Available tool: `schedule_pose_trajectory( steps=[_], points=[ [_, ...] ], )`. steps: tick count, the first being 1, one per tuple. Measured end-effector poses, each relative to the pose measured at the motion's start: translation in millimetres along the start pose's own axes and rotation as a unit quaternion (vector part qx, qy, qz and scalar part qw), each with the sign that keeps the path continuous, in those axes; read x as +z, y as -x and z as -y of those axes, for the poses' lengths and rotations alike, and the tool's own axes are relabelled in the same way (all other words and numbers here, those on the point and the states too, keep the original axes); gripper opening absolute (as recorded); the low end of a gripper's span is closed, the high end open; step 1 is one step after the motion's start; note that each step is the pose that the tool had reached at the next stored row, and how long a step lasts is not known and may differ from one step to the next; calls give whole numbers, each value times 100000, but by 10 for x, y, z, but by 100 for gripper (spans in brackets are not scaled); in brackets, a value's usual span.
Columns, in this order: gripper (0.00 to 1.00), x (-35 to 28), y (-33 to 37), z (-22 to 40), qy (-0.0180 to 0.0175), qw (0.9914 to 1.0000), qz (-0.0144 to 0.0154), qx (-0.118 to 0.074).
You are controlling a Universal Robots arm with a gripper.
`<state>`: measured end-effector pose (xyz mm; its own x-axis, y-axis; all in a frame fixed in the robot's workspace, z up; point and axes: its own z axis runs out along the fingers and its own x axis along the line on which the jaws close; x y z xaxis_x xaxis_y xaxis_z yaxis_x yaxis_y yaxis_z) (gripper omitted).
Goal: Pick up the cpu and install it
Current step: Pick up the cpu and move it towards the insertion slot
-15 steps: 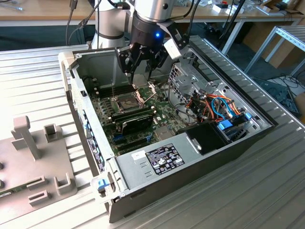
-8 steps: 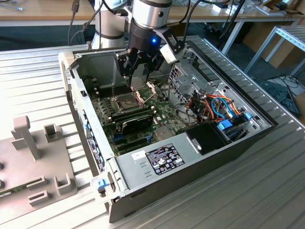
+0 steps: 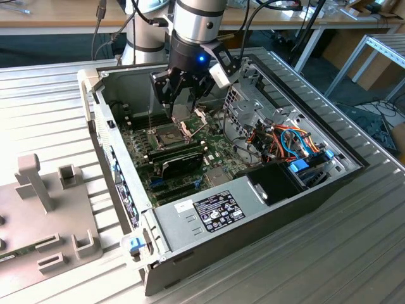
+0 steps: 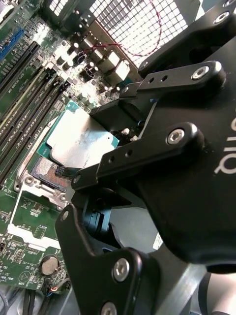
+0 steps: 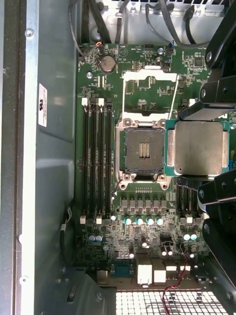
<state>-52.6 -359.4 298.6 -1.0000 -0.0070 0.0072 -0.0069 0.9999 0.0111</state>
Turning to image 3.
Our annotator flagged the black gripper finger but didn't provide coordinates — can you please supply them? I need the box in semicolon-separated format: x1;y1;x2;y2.
149;69;184;111
188;75;215;109

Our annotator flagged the silver CPU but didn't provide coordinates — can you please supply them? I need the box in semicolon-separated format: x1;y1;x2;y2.
171;104;194;124

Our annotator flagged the metal socket cover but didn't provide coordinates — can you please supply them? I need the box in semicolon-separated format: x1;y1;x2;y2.
178;108;209;140

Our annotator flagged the black RAM slot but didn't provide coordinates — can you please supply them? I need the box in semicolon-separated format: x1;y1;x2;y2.
147;140;208;161
131;107;174;130

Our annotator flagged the metal drive cage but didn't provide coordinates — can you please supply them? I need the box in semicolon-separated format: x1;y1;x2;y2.
223;56;306;143

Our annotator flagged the green motherboard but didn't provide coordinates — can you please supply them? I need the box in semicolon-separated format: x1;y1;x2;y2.
121;109;266;206

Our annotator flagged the black graphics card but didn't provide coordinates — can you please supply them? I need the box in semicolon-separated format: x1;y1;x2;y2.
151;151;205;180

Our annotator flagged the silver chipset heatsink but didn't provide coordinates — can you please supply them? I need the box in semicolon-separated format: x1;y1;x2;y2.
204;167;231;188

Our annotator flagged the black stand pole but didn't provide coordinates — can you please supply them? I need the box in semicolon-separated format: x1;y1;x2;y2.
286;0;327;64

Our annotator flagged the blue disk carrier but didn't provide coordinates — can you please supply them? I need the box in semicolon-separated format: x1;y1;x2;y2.
287;159;310;174

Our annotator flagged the silver power supply unit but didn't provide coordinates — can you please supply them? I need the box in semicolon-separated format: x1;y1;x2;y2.
151;175;275;254

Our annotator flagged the wooden desk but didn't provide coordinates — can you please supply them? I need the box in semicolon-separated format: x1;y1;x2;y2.
0;0;401;73

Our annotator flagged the large cardboard box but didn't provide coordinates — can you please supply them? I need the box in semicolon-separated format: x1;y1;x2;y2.
321;30;396;92

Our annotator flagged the blue case latch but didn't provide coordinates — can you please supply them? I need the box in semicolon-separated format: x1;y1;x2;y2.
125;236;146;255

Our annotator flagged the grey parts rack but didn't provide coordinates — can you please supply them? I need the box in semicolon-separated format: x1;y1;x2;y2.
0;153;104;300

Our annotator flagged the open PC case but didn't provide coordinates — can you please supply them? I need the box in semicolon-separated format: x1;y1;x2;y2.
77;47;371;297

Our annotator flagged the small cardboard box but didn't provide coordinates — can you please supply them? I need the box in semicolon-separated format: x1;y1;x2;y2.
391;122;405;156

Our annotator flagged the green RAM stick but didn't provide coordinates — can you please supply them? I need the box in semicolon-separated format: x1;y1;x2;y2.
0;245;36;263

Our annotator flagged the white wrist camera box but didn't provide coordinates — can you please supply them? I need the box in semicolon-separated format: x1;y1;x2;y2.
209;64;238;89

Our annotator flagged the orange wire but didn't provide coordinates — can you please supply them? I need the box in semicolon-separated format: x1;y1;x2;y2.
272;124;321;153

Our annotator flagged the cable with grey connector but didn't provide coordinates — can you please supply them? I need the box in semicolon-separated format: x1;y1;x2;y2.
90;0;108;61

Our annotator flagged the blue wire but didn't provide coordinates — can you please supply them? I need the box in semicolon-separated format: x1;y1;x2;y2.
279;127;310;158

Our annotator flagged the aluminium frame rack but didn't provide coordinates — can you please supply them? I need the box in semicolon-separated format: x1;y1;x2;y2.
324;34;405;102

